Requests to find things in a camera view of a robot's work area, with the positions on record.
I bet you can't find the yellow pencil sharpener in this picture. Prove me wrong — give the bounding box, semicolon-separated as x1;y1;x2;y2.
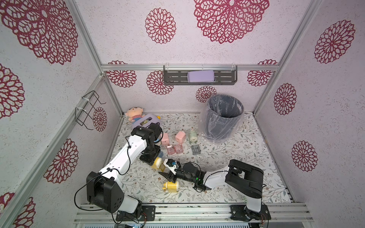
151;157;165;172
162;181;180;193

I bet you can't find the pink pencil sharpener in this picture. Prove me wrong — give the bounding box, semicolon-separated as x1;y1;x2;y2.
161;133;170;146
175;131;186;144

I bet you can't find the grey sharpener shavings tray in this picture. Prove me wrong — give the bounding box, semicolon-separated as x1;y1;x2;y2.
191;145;201;155

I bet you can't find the pink clear shavings tray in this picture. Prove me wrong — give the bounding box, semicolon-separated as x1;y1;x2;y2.
174;144;184;154
166;145;176;155

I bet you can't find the green pencil sharpener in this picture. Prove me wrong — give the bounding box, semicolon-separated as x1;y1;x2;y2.
189;130;198;144

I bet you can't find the clear plastic bin liner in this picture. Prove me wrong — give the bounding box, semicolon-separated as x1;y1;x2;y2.
198;94;246;144

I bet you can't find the grey trash bin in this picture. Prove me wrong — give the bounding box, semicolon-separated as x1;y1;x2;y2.
204;94;245;142

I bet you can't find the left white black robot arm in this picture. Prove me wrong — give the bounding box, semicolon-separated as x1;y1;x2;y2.
84;123;163;218

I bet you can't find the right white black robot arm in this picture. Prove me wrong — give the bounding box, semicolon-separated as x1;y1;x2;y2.
159;159;264;213

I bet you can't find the purple tissue box toy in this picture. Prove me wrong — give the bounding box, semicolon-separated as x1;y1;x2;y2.
132;114;161;129

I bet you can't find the plush doll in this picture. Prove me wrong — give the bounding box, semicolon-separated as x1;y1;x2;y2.
125;107;145;123

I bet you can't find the purple soap box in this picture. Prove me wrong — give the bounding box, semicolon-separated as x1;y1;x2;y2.
187;70;215;83

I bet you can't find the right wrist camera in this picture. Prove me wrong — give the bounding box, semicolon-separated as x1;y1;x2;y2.
163;159;181;175

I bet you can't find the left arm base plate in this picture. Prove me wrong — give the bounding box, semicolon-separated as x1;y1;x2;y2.
116;205;156;223

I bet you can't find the dark grey wall shelf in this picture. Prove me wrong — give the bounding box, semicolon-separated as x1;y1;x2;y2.
163;65;238;86

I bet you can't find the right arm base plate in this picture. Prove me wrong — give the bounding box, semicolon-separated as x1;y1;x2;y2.
230;203;271;222

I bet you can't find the black wire wall rack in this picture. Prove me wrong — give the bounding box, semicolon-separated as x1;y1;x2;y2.
74;90;106;131

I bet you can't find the aluminium front rail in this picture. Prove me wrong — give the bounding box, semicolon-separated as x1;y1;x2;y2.
72;203;316;228

